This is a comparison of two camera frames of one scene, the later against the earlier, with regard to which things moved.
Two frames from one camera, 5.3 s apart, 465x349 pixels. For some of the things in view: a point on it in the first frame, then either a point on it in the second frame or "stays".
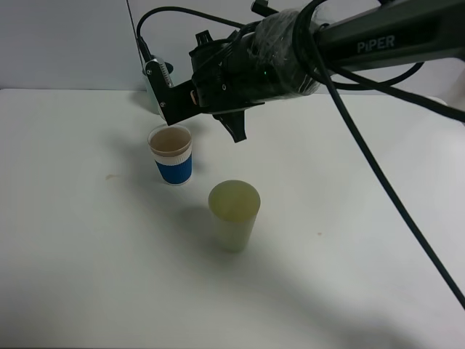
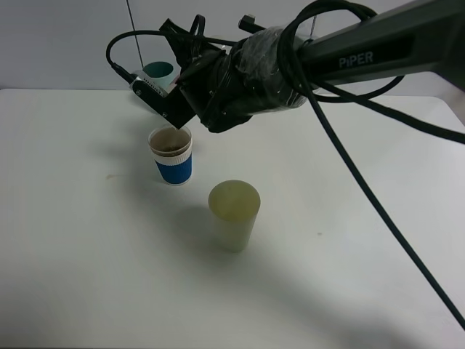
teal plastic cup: [151, 94] -> [163, 73]
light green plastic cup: [235, 205] stays
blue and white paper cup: [171, 146] stays
